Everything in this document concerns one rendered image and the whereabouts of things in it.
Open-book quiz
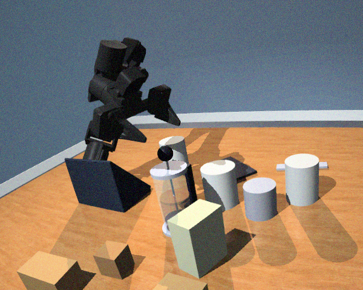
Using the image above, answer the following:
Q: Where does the light grey flat bar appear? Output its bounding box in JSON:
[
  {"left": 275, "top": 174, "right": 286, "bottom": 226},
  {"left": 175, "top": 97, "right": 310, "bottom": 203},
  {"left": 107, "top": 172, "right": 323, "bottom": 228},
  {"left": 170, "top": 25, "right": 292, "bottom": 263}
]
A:
[{"left": 276, "top": 162, "right": 327, "bottom": 170}]

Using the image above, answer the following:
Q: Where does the tan box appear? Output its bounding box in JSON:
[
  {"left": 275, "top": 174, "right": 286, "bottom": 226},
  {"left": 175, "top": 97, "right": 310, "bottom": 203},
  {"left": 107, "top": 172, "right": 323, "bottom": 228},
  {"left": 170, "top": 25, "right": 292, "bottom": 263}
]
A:
[
  {"left": 17, "top": 251, "right": 86, "bottom": 290},
  {"left": 152, "top": 272, "right": 208, "bottom": 290}
]

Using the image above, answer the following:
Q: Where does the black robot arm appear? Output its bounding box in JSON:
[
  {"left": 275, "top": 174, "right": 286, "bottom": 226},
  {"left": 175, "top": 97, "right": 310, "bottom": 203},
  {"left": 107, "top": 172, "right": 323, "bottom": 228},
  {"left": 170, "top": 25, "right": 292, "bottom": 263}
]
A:
[{"left": 83, "top": 37, "right": 149, "bottom": 161}]

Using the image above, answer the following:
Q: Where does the glass french press with black knob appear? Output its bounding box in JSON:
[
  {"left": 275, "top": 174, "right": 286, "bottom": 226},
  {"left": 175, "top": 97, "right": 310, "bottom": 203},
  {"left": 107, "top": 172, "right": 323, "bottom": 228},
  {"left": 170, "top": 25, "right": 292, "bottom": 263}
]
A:
[{"left": 150, "top": 146, "right": 198, "bottom": 237}]

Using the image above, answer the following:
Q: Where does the tan cube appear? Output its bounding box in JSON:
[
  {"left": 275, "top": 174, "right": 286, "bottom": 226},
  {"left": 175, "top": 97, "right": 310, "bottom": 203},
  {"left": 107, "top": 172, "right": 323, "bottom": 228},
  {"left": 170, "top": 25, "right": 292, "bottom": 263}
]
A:
[{"left": 93, "top": 240, "right": 134, "bottom": 280}]

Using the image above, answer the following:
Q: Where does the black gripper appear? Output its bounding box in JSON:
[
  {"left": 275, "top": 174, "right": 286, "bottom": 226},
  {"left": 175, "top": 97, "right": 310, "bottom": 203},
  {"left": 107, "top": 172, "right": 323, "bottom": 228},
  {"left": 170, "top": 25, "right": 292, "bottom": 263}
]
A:
[{"left": 92, "top": 81, "right": 181, "bottom": 143}]

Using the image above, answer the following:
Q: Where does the grey cylinder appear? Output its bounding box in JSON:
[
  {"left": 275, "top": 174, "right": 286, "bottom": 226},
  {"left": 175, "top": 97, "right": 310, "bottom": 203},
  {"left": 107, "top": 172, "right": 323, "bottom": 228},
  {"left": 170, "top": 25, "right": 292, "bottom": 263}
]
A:
[
  {"left": 200, "top": 160, "right": 239, "bottom": 211},
  {"left": 284, "top": 153, "right": 319, "bottom": 207},
  {"left": 243, "top": 178, "right": 277, "bottom": 222},
  {"left": 159, "top": 136, "right": 189, "bottom": 164}
]

